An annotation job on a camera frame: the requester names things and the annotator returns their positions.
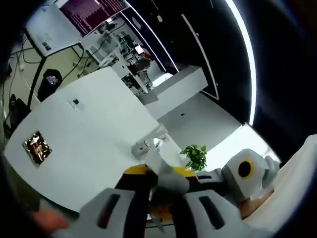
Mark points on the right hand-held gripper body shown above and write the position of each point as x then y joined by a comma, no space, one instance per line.
232,181

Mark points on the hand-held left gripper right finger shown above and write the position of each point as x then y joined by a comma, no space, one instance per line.
190,213

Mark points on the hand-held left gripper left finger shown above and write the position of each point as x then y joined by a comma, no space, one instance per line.
131,181

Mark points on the white skincare tube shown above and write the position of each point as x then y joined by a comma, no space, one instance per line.
171,181

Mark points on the person's right hand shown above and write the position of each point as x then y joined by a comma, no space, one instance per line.
255,203

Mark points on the person's left hand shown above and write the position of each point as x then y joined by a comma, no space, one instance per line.
49,219

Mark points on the green potted plant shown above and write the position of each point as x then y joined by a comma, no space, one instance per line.
195,156

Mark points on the clear acrylic holder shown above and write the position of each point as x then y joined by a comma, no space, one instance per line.
141,151

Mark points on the person's white shirt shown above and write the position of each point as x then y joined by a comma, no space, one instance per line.
297,186

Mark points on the small white card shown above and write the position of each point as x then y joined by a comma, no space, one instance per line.
75,102

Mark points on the white counter block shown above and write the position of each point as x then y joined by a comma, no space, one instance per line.
183,81

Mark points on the gold foil packet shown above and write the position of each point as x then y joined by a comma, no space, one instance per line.
37,148

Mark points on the black bin bag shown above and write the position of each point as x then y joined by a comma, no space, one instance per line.
49,89

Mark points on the monitor with purple screen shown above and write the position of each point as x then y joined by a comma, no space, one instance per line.
94,15

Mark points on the white desk black frame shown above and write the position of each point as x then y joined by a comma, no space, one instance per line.
52,29

